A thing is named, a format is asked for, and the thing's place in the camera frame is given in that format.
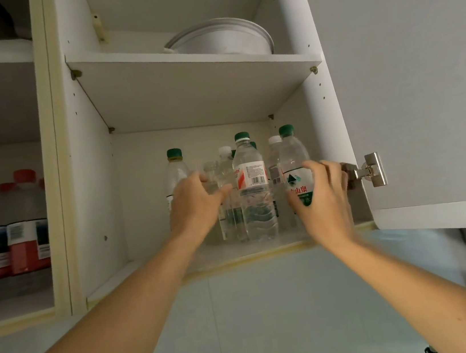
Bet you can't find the metal door hinge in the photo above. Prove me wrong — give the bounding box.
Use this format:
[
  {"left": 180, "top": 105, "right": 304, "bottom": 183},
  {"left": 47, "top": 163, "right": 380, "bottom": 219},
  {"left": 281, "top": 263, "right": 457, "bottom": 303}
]
[{"left": 338, "top": 151, "right": 390, "bottom": 193}]

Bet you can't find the person's right hand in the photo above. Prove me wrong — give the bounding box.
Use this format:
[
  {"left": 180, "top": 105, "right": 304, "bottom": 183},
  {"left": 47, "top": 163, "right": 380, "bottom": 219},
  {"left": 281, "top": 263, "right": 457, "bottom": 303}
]
[{"left": 281, "top": 154, "right": 360, "bottom": 257}]

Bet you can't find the person's left hand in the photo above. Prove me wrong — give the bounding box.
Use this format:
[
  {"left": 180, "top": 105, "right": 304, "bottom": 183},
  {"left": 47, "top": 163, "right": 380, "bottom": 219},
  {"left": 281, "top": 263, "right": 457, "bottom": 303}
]
[{"left": 163, "top": 165, "right": 240, "bottom": 246}]

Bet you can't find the person's right forearm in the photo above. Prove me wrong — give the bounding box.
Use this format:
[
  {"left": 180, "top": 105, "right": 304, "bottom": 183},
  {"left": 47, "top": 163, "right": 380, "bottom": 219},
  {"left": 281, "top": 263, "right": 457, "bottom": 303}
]
[{"left": 323, "top": 215, "right": 466, "bottom": 353}]

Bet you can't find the group of bottles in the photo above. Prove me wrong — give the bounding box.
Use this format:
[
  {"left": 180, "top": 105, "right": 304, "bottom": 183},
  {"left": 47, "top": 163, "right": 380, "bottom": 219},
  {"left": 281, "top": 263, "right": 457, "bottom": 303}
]
[
  {"left": 0, "top": 165, "right": 60, "bottom": 302},
  {"left": 159, "top": 132, "right": 298, "bottom": 252}
]

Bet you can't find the grey wall cabinet door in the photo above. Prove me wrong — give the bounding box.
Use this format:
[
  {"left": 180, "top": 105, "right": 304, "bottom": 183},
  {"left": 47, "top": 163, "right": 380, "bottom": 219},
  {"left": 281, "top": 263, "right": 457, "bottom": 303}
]
[{"left": 305, "top": 0, "right": 466, "bottom": 253}]

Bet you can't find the white plastic basin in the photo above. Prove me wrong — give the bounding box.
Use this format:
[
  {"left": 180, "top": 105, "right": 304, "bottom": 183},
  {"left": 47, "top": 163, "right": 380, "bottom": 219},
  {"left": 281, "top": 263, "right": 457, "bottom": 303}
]
[{"left": 160, "top": 10, "right": 276, "bottom": 70}]

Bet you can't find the white wall cabinet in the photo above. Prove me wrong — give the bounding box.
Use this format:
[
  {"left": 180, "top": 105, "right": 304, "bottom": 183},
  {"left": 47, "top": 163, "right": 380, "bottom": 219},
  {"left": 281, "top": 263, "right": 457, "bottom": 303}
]
[{"left": 0, "top": 0, "right": 383, "bottom": 342}]

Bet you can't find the person's left forearm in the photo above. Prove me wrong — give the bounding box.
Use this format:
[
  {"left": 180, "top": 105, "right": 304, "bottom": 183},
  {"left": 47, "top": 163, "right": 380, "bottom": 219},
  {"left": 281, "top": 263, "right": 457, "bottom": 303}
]
[{"left": 0, "top": 225, "right": 224, "bottom": 353}]

